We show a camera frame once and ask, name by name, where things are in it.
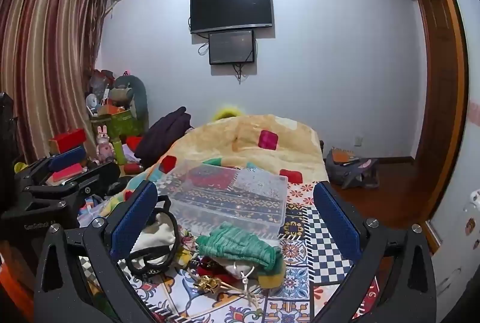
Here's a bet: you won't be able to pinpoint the yellow-green plush toy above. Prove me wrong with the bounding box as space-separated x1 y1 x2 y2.
213 104 246 121

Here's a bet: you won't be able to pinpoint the green gift box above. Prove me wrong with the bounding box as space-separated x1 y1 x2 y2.
90 111 146 139

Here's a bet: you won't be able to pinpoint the patterned bed sheet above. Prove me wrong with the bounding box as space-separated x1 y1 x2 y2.
77 158 380 323

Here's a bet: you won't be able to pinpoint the green knitted hat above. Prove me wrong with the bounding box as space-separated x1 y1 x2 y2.
195 221 286 269

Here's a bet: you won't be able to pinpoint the clear plastic storage box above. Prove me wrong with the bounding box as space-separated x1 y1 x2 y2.
154 159 289 238

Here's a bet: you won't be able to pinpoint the red box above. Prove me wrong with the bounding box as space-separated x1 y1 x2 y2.
48 128 88 155

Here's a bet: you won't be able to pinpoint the wooden door frame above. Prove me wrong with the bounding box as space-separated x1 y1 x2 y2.
410 0 470 255

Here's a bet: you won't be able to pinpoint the pink bunny plush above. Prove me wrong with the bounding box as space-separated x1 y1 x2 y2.
95 125 115 163

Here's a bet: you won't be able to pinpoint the yellow plush cloth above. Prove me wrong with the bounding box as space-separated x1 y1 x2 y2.
259 259 286 290

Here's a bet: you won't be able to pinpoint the yellow fleece blanket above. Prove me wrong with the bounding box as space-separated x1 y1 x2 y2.
125 114 331 190

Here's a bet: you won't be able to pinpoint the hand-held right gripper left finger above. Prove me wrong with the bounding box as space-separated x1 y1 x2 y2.
34 180 166 323

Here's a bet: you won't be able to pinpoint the white tote bag black handles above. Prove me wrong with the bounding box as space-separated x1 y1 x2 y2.
125 194 181 276

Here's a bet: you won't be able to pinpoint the grey backpack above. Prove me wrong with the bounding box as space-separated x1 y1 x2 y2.
324 147 379 190

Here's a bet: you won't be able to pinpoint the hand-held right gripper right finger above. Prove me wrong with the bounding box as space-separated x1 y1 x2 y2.
313 181 438 323

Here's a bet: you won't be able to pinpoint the gold metal ornament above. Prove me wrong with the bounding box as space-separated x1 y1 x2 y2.
193 276 222 294

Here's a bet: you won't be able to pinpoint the dark purple jacket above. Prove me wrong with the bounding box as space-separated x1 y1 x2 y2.
134 106 195 168

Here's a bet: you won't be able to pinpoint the black wall television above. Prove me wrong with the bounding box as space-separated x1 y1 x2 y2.
189 0 273 35

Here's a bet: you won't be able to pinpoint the small black wall monitor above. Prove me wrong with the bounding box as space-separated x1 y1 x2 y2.
208 29 256 66

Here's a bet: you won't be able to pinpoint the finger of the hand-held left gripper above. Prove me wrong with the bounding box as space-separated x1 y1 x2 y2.
14 147 86 189
25 161 121 204

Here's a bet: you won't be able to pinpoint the black monitor cable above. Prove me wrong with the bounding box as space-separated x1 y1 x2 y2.
232 63 249 84

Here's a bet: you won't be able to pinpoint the striped red curtain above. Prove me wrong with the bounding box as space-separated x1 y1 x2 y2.
0 0 110 166

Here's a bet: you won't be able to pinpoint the light green bottle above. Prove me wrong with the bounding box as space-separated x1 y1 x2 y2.
112 137 129 165

